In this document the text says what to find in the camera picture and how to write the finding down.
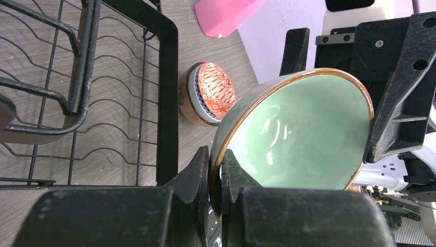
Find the brown striped bowl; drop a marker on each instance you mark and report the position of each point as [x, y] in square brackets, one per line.
[185, 104]

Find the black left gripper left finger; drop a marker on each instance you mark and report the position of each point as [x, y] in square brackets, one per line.
[175, 214]

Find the pink wedge object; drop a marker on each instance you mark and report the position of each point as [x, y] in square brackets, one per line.
[219, 18]

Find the black wire dish rack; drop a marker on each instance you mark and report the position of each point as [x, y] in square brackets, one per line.
[89, 94]

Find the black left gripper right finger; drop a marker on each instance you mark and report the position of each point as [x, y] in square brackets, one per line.
[256, 216]

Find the light green bowl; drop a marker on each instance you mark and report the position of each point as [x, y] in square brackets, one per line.
[305, 130]

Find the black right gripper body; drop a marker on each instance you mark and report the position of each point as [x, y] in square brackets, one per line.
[394, 59]

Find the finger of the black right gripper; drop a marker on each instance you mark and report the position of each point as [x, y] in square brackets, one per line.
[401, 118]
[295, 51]

